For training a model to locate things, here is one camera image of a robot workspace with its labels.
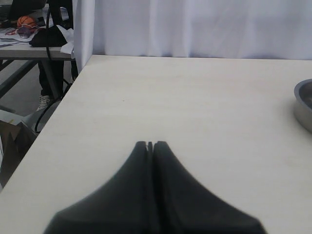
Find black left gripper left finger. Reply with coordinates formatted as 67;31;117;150
44;141;159;234

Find white papers on side table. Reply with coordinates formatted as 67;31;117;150
57;25;74;55

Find black cloth bag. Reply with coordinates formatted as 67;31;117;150
29;26;67;47

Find brown cardboard box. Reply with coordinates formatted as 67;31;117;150
0;110;37;187

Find black hanging cable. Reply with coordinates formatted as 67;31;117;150
34;0;74;134

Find stainless steel round bowl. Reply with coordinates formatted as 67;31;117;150
293;79;312;133

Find orange mini basketball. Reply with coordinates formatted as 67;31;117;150
17;16;37;28

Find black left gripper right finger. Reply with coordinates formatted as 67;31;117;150
152;141;266;234

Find grey side table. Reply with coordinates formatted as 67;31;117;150
0;44;72;98

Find white backdrop curtain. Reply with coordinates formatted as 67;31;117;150
73;0;312;70

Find person leg white sneaker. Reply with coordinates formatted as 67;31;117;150
37;60;64;111

